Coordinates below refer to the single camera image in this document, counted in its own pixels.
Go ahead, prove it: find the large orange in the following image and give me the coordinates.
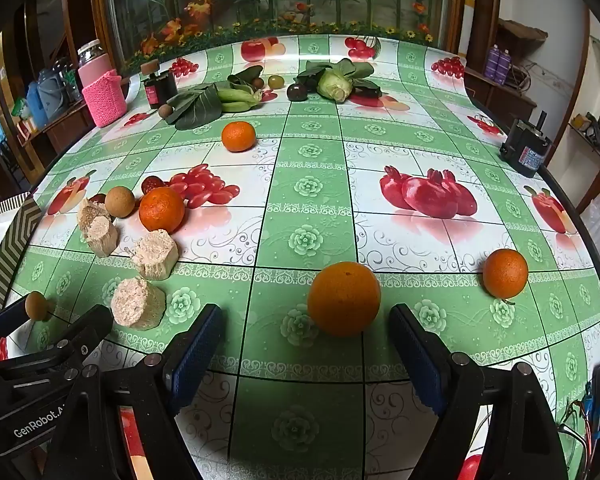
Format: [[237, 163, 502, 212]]
[[307, 261, 382, 338]]

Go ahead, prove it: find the dark green leaf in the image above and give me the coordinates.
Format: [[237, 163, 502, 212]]
[[227, 65, 265, 92]]

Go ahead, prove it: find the black jar with cork lid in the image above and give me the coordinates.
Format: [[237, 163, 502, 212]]
[[141, 60, 179, 109]]

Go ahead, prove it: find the bok choy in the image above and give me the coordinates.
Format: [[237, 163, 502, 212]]
[[294, 58, 376, 104]]

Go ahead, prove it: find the grey kettle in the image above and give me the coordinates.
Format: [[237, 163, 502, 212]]
[[39, 67, 77, 111]]

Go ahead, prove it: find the orange with small stem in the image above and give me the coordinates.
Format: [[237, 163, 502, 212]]
[[482, 248, 529, 306]]

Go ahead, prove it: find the round sugarcane piece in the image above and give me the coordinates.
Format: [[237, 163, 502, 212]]
[[110, 277, 167, 331]]

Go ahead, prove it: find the black electric motor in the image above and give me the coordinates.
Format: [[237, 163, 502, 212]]
[[498, 110, 553, 177]]

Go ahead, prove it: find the white tray with striped rim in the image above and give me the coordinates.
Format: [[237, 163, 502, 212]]
[[0, 192, 43, 317]]

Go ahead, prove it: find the green fruit-print tablecloth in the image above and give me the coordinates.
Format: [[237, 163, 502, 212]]
[[0, 32, 600, 480]]

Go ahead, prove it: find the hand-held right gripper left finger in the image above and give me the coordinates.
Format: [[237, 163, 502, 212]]
[[42, 304, 224, 480]]

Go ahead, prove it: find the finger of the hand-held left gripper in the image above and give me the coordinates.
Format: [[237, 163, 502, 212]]
[[0, 304, 33, 361], [10, 304, 114, 376]]

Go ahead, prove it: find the small sugarcane piece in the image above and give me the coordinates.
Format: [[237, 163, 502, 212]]
[[77, 199, 112, 233], [84, 215, 119, 259]]

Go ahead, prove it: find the floral painted glass screen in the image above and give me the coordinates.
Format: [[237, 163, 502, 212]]
[[95, 0, 461, 68]]

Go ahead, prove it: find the pink bottle with knitted sleeve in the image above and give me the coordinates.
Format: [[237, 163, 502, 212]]
[[76, 40, 129, 128]]

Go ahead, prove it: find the wooden cabinet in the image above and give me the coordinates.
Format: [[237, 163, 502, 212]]
[[17, 102, 97, 158]]

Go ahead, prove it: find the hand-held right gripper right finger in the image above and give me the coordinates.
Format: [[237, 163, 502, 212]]
[[390, 304, 571, 480]]

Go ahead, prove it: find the brown round longan fruit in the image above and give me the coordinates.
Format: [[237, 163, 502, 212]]
[[25, 291, 49, 321], [105, 186, 136, 219]]

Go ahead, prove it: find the coloured wire bundle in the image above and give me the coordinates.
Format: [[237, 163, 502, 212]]
[[557, 385, 600, 466]]

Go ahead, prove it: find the dark green leaf vegetable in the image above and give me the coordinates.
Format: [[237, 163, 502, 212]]
[[170, 84, 224, 131]]

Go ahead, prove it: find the wooden wall shelf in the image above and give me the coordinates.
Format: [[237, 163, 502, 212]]
[[464, 19, 551, 122]]

